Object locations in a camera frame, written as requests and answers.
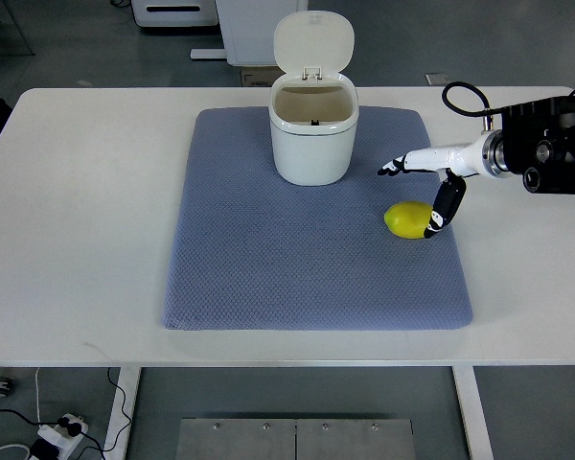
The white power strip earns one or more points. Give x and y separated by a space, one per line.
58 441

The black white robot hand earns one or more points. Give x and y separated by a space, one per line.
457 162

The white table left leg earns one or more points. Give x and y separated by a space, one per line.
125 381

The white table leg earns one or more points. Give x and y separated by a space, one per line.
125 381
473 417

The metal floor plate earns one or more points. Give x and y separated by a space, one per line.
267 438

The white table right leg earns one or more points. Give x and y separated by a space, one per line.
473 417

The blue quilted mat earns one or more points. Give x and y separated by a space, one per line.
254 252

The white cabinet base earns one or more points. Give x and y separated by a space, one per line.
247 30

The cardboard box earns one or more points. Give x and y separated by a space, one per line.
262 76

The yellow lemon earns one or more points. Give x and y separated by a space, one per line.
408 219

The white trash bin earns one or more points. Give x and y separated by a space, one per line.
313 107

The white appliance with slot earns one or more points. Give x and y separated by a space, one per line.
178 14

